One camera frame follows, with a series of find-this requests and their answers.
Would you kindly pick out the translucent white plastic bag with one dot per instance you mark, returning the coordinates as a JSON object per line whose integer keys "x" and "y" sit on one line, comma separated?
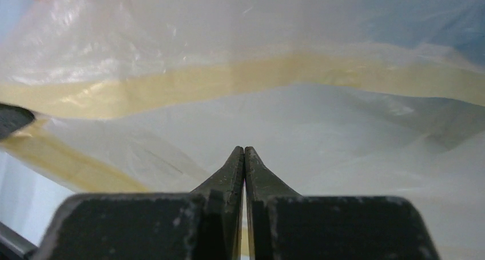
{"x": 339, "y": 97}

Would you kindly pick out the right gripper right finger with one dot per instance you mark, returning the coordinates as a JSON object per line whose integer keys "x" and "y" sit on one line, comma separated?
{"x": 284, "y": 224}

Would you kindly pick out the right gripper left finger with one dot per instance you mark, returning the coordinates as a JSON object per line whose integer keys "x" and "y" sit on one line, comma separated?
{"x": 202, "y": 224}

